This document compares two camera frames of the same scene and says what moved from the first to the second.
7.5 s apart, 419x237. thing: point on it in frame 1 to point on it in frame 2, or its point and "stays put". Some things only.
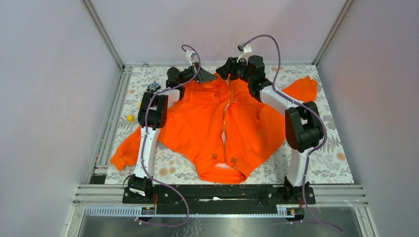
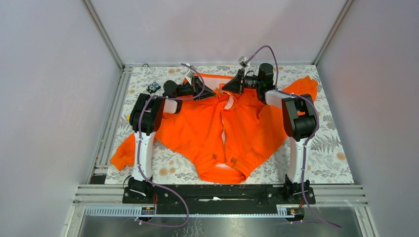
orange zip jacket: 220,127 stays put
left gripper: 203,76 to 196,87
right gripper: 230,67 to 234,85
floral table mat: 329,164 stays put
